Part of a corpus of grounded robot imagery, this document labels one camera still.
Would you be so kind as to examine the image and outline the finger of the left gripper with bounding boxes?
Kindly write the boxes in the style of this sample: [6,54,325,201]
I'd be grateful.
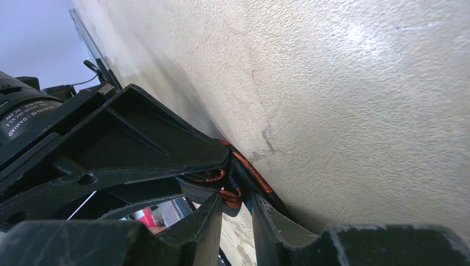
[46,178,183,220]

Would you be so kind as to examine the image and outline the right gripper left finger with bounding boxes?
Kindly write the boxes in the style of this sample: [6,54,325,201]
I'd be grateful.
[1,195,222,265]

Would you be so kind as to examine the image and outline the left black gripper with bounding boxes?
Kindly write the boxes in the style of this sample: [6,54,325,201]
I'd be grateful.
[1,82,229,232]

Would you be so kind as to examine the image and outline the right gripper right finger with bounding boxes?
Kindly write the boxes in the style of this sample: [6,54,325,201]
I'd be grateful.
[252,195,469,265]

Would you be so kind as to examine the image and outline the dark orange floral tie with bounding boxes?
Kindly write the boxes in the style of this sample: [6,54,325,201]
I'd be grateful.
[176,140,291,218]

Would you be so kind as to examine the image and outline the aluminium frame rail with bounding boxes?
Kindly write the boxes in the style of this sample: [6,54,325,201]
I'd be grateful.
[69,8,122,90]

